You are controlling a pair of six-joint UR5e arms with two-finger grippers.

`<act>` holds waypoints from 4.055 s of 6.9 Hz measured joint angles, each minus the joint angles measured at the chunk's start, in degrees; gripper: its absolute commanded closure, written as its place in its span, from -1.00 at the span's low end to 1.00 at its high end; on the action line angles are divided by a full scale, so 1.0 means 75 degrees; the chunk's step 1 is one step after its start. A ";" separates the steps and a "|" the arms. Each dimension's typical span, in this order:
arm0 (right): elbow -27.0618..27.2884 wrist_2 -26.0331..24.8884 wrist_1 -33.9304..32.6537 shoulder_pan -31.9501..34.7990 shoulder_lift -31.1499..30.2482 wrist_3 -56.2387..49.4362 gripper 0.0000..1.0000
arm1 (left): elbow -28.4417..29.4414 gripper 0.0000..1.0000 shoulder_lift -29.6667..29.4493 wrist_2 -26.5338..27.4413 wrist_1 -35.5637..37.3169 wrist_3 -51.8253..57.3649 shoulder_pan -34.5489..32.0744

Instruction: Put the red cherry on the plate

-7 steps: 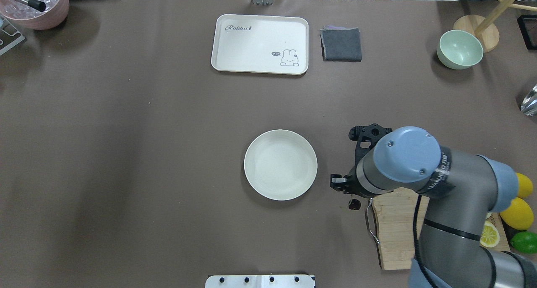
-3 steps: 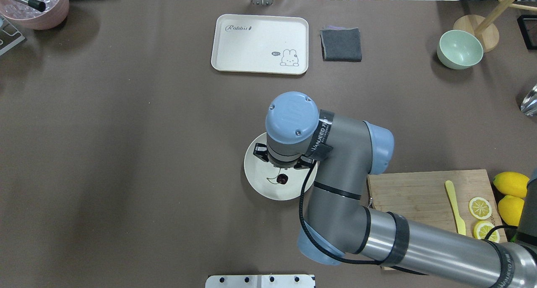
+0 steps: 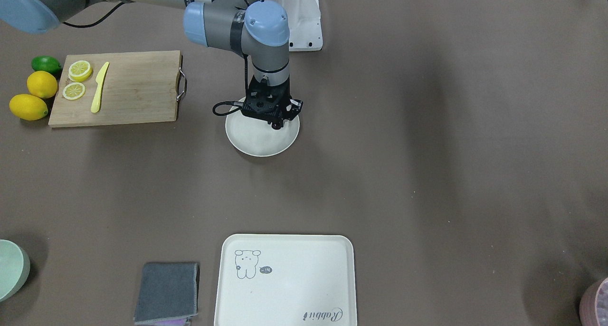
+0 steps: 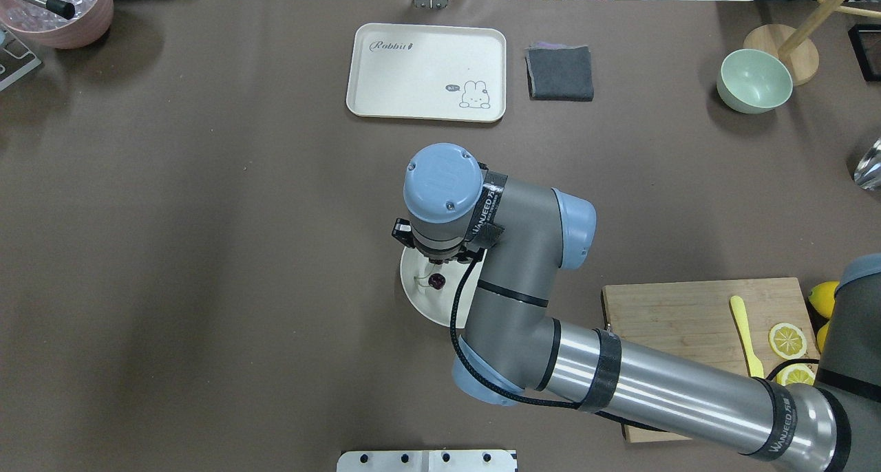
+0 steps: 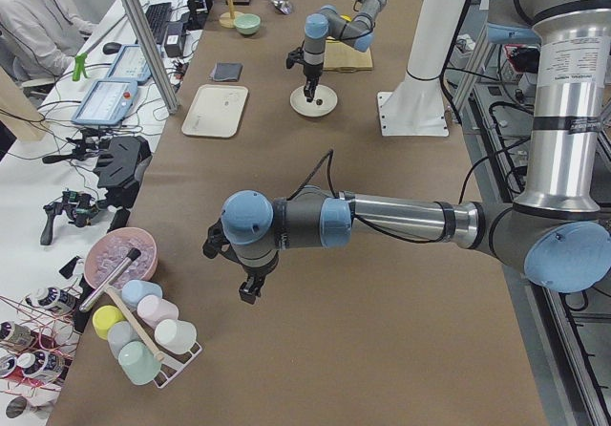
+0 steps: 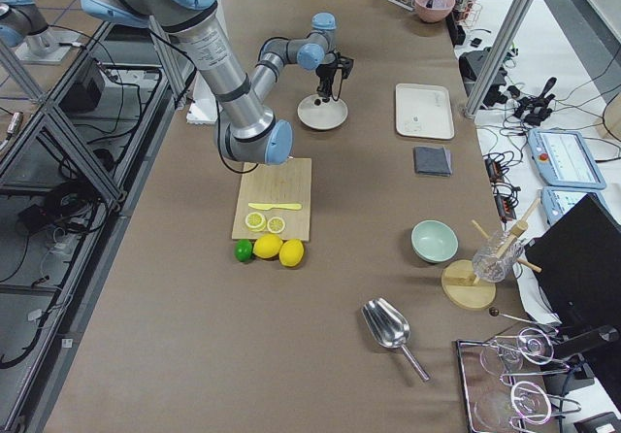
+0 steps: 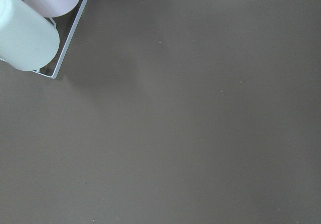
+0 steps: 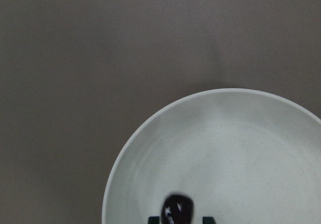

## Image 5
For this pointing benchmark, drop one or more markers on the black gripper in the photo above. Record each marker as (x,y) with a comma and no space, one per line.
(311,71)
(256,268)

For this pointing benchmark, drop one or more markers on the beige round plate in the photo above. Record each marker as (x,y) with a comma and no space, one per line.
(327,95)

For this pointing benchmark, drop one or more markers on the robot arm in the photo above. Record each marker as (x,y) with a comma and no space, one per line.
(327,22)
(550,232)

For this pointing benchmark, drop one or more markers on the cream rabbit tray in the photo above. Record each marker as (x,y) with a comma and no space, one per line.
(215,112)

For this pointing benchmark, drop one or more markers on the bamboo cutting board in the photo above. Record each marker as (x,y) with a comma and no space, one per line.
(340,57)

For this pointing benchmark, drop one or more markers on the pale green plastic cup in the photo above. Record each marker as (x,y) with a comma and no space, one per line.
(175,335)

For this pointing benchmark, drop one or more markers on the grey folded cloth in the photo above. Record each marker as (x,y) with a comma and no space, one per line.
(226,72)

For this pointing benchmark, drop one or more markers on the mint green bowl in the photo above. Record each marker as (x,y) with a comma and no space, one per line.
(247,23)

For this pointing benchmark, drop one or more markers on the stainless steel scoop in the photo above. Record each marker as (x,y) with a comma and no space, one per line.
(285,7)

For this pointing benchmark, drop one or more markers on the pink plastic cup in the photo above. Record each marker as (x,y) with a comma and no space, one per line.
(152,309)

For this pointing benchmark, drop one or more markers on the white cup rack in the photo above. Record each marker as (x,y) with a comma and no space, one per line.
(172,365)

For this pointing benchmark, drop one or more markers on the blue plastic cup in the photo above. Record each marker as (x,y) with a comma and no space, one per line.
(135,290)

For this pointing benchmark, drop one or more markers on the steel tongs black tip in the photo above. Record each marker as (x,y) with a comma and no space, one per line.
(87,303)

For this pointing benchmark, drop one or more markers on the mint plastic cup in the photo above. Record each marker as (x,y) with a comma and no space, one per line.
(138,363)

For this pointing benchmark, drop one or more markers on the grey plastic cup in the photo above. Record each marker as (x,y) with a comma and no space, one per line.
(119,335)

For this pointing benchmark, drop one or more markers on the yellow plastic cup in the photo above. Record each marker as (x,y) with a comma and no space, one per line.
(104,318)

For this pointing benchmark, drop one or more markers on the black keyboard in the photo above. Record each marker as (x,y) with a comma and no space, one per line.
(158,16)

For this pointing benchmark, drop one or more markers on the blue teach pendant upper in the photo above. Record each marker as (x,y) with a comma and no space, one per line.
(130,63)

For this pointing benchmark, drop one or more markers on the blue teach pendant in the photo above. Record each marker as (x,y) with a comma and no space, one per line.
(130,63)
(106,103)

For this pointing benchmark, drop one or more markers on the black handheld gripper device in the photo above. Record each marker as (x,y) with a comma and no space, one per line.
(80,208)

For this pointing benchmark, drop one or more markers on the blue teach pendant lower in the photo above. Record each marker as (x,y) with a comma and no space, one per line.
(106,103)

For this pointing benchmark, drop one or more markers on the black computer mouse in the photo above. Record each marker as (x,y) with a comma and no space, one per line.
(111,48)

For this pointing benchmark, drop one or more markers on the bottle rack with bottles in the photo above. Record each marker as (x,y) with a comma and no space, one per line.
(38,343)

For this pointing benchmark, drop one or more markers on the green clamp tool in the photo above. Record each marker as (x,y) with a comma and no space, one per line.
(79,67)

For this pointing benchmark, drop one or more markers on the seated person grey hoodie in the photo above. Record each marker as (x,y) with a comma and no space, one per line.
(43,35)

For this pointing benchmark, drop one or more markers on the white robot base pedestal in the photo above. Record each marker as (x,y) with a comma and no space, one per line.
(416,106)

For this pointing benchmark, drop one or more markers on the black bracket stand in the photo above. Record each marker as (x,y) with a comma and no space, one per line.
(120,169)

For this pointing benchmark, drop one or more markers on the aluminium frame post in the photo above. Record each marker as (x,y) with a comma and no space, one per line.
(139,23)

